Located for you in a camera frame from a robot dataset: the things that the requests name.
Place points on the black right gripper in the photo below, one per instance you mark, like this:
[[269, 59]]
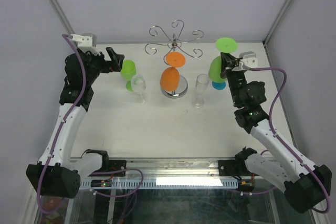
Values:
[[229, 61]]

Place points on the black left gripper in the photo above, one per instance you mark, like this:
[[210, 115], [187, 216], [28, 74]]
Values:
[[117, 59]]

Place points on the green wine glass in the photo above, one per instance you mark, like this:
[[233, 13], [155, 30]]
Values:
[[127, 72], [225, 45]]

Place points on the clear flute glass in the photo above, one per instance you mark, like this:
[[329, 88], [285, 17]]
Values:
[[201, 85]]

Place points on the orange plastic wine glass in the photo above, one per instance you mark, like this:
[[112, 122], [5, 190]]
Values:
[[170, 76]]

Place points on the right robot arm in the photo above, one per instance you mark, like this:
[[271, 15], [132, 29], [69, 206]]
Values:
[[303, 183]]

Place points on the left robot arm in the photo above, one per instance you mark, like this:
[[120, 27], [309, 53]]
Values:
[[54, 174]]

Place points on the blue plastic wine glass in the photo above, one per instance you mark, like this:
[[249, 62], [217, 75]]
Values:
[[219, 85]]

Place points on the clear wine glass left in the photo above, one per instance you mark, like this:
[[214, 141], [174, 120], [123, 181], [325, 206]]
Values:
[[138, 86]]

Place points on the chrome wine glass rack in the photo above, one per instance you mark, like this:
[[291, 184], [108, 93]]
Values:
[[174, 44]]

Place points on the white LED light strip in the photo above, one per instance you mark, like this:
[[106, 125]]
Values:
[[188, 181]]

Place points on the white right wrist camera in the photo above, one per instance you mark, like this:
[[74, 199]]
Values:
[[246, 61]]

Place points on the aluminium mounting rail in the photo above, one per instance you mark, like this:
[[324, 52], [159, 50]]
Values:
[[152, 168]]

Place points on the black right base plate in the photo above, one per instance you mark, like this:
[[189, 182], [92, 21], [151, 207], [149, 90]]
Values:
[[233, 168]]

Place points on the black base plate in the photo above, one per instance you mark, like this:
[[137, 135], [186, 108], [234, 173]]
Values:
[[233, 168], [113, 165]]

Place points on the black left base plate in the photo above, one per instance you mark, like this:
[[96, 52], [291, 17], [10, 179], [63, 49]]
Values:
[[113, 165]]

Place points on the left corner frame post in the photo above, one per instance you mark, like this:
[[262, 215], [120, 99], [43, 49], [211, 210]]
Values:
[[61, 16]]

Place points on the corner frame post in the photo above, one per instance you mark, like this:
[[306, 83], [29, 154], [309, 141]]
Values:
[[279, 17], [61, 16]]

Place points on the right corner frame post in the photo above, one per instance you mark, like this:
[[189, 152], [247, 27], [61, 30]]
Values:
[[279, 17]]

